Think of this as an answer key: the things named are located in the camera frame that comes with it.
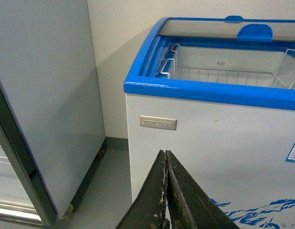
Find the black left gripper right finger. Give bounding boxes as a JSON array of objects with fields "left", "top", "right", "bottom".
[{"left": 166, "top": 151, "right": 239, "bottom": 229}]

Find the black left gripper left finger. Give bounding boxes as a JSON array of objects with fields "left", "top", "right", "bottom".
[{"left": 116, "top": 150, "right": 170, "bottom": 229}]

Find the brown rear fridge caster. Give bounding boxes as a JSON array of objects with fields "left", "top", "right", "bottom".
[{"left": 97, "top": 148, "right": 106, "bottom": 158}]

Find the yellowish fridge caster wheel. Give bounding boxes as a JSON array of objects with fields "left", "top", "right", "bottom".
[{"left": 62, "top": 204, "right": 73, "bottom": 219}]

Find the tall grey upright fridge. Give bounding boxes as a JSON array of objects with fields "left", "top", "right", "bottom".
[{"left": 0, "top": 0, "right": 105, "bottom": 227}]

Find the silver brand nameplate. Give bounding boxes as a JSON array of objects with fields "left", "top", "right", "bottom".
[{"left": 140, "top": 115, "right": 177, "bottom": 131}]

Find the white chest freezer blue rim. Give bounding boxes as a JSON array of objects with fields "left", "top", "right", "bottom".
[{"left": 123, "top": 17, "right": 295, "bottom": 229}]

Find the glass sliding freezer lid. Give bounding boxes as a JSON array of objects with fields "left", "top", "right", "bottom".
[{"left": 159, "top": 18, "right": 295, "bottom": 42}]

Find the white wire freezer basket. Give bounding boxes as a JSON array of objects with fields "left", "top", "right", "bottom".
[{"left": 155, "top": 44, "right": 285, "bottom": 87}]

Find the blue front lid handle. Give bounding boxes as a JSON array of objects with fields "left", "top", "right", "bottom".
[{"left": 237, "top": 24, "right": 273, "bottom": 42}]

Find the blue lid handle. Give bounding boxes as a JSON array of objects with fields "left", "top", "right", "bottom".
[
  {"left": 224, "top": 15, "right": 244, "bottom": 23},
  {"left": 237, "top": 24, "right": 273, "bottom": 42}
]

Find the blue rear lid handle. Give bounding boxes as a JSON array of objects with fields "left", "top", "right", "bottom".
[{"left": 224, "top": 15, "right": 244, "bottom": 23}]

